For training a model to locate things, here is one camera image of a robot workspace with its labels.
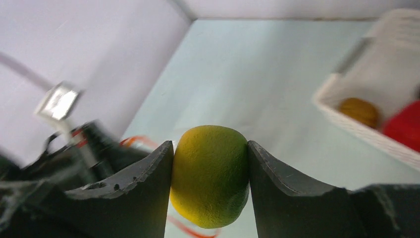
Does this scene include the white perforated plastic basket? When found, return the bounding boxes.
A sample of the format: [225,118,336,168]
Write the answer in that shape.
[313,8,420,170]

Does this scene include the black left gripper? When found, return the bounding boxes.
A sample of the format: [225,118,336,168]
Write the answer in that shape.
[0,121,149,238]

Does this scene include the brown toy kiwi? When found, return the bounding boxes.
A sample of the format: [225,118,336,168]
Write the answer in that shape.
[338,98,381,128]

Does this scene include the yellow green toy mango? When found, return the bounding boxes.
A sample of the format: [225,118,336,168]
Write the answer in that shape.
[170,125,250,229]

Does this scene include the clear zip bag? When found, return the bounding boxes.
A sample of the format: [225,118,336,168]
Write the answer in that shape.
[120,136,221,238]

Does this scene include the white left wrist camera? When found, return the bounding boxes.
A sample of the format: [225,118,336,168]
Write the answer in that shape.
[34,81,84,134]

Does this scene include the red toy wax apple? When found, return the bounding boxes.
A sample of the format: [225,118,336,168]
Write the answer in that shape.
[383,100,420,152]

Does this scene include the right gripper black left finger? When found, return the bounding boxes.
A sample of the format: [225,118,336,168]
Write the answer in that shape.
[35,143,167,238]

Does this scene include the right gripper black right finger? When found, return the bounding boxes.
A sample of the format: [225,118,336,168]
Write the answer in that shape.
[248,141,420,238]

